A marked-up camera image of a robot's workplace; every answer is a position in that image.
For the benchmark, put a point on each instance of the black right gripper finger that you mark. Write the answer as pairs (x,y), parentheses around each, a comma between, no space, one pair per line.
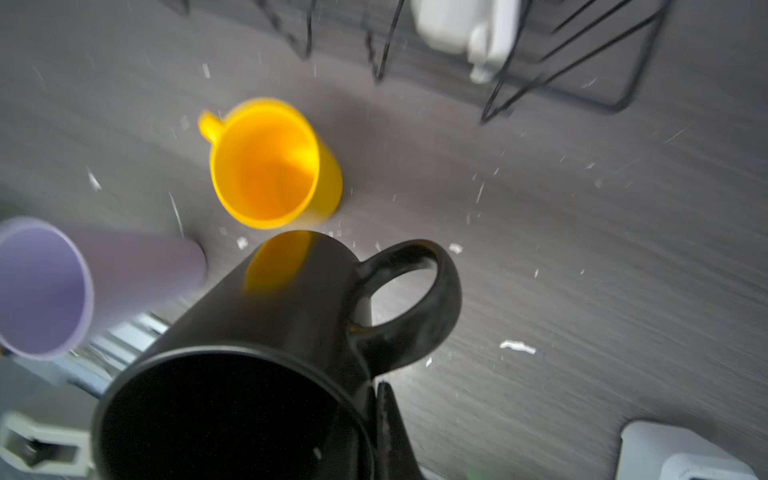
(394,458)

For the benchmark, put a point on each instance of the black mug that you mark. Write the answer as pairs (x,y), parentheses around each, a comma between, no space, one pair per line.
(273,373)

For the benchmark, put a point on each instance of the lavender plastic cup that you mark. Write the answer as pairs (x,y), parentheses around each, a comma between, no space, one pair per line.
(62,286)

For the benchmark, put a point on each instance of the cream white mug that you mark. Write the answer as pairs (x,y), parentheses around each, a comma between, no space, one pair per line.
(485,32)

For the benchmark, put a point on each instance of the white digital kitchen scale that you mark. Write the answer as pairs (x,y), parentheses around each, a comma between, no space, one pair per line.
(652,450)

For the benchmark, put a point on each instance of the yellow mug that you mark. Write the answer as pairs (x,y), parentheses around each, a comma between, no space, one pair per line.
(268,166)

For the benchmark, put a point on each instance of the white centre bracket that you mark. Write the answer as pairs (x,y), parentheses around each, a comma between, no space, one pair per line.
(46,446)

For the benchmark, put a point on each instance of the black wire dish rack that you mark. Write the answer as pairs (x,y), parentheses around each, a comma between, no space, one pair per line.
(591,53)

